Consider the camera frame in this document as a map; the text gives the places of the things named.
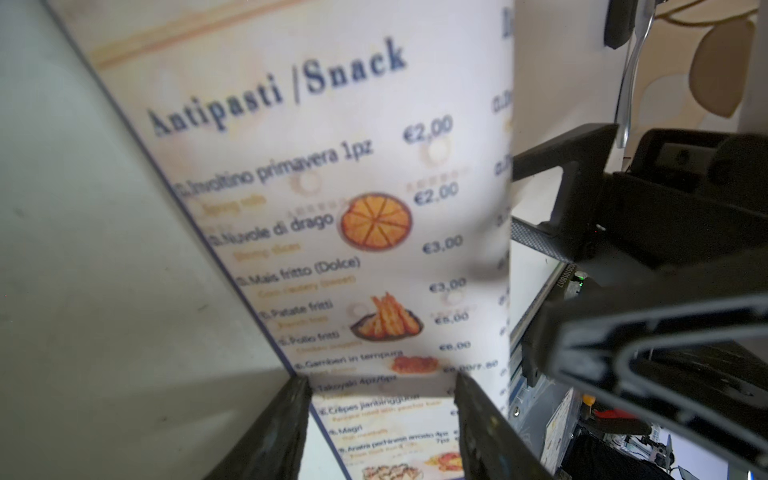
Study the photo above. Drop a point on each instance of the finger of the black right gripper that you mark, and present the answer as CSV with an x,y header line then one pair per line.
x,y
686,350
582,154

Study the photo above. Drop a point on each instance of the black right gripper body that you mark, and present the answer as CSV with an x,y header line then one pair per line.
x,y
688,196

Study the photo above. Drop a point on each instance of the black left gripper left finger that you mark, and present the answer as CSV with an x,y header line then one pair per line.
x,y
272,448

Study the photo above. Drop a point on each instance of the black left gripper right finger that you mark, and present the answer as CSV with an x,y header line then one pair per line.
x,y
490,448

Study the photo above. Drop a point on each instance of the white Dim Sum Inn menu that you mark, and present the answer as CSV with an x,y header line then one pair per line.
x,y
348,163

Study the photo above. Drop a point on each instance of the white narrow rack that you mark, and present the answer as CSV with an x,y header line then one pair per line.
x,y
535,267

